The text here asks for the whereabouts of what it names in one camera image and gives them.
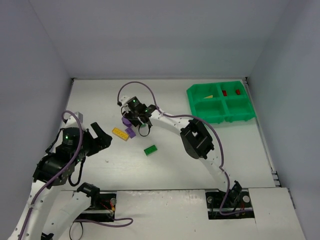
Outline purple flat lego plate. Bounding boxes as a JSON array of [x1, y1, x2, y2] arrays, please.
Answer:
[[125, 127, 136, 139]]

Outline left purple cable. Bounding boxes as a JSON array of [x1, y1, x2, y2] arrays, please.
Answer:
[[18, 110, 134, 240]]

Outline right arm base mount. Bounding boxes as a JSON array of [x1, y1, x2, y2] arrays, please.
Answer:
[[205, 189, 255, 221]]

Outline purple cable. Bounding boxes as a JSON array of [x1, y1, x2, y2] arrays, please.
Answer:
[[18, 110, 134, 240], [117, 81, 231, 216]]

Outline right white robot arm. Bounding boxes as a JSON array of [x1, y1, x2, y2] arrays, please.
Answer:
[[117, 96, 242, 202]]

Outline green four-compartment tray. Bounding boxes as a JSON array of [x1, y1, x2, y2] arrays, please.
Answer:
[[186, 80, 256, 124]]

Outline green two-by-four lego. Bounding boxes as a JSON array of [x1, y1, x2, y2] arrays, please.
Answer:
[[143, 145, 158, 156]]

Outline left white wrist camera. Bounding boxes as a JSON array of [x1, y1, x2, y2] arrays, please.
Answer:
[[64, 111, 85, 130]]

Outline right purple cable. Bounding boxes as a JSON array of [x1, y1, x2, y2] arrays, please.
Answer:
[[117, 81, 231, 216]]

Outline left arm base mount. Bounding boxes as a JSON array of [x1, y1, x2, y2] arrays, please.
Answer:
[[76, 192, 117, 223]]

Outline yellow flat long lego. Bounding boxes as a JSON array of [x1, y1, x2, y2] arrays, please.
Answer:
[[111, 127, 130, 141]]

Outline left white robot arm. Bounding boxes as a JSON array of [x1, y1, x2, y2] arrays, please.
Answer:
[[9, 122, 112, 240]]

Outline purple rounded lego brick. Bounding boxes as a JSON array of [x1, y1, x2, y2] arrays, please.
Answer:
[[121, 117, 132, 128]]

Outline red two-by-four lego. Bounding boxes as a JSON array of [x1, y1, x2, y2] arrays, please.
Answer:
[[222, 90, 228, 97]]

